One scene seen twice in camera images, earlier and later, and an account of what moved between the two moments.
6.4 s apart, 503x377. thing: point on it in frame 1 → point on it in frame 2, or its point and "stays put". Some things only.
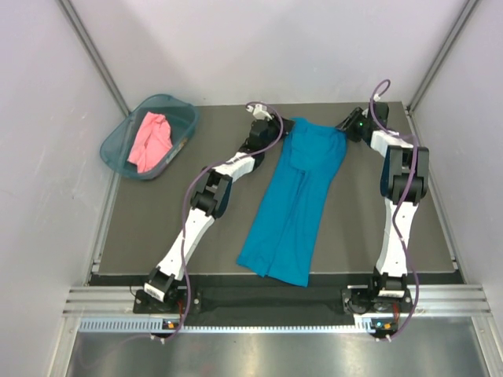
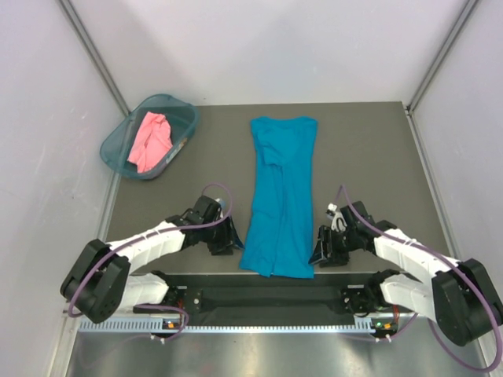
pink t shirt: (152, 143) stays put
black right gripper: (347, 123) → (331, 258)
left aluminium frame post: (95, 54) stays put
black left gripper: (274, 122) → (229, 240)
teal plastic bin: (183, 118) stays put
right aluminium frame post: (453, 34) stays put
